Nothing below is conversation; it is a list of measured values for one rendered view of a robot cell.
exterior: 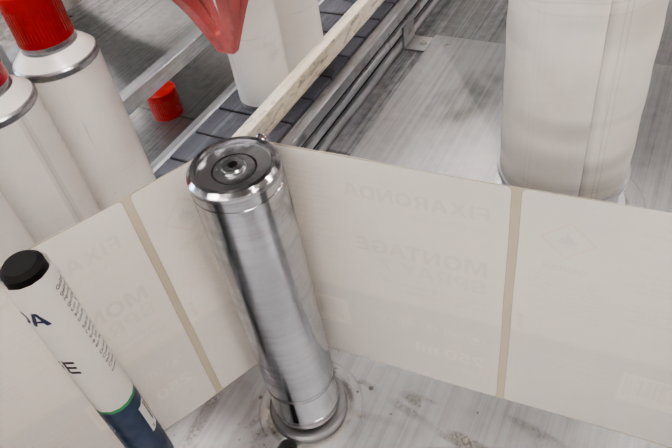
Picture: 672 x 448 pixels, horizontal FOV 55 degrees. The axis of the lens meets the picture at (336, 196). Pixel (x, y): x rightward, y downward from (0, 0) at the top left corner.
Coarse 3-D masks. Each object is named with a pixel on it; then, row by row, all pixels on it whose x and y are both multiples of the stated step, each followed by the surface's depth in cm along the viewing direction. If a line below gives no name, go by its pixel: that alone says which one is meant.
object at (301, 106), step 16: (336, 0) 74; (384, 0) 73; (320, 16) 72; (336, 16) 72; (384, 16) 71; (368, 32) 68; (352, 48) 66; (336, 64) 64; (320, 80) 63; (304, 96) 61; (224, 112) 61; (240, 112) 61; (288, 112) 59; (304, 112) 60; (208, 128) 59; (224, 128) 59; (288, 128) 58; (192, 144) 58; (208, 144) 58; (176, 160) 57; (160, 176) 55
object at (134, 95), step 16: (192, 32) 56; (176, 48) 54; (192, 48) 55; (160, 64) 52; (176, 64) 53; (144, 80) 51; (160, 80) 52; (128, 96) 50; (144, 96) 51; (128, 112) 50
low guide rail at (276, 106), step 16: (368, 0) 66; (352, 16) 64; (368, 16) 67; (336, 32) 62; (352, 32) 64; (320, 48) 60; (336, 48) 62; (304, 64) 58; (320, 64) 60; (288, 80) 57; (304, 80) 58; (272, 96) 55; (288, 96) 56; (256, 112) 54; (272, 112) 55; (240, 128) 53; (256, 128) 53; (272, 128) 55
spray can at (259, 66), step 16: (256, 0) 53; (272, 0) 55; (256, 16) 54; (272, 16) 55; (256, 32) 55; (272, 32) 56; (240, 48) 56; (256, 48) 56; (272, 48) 56; (240, 64) 57; (256, 64) 57; (272, 64) 57; (240, 80) 58; (256, 80) 58; (272, 80) 58; (240, 96) 60; (256, 96) 59
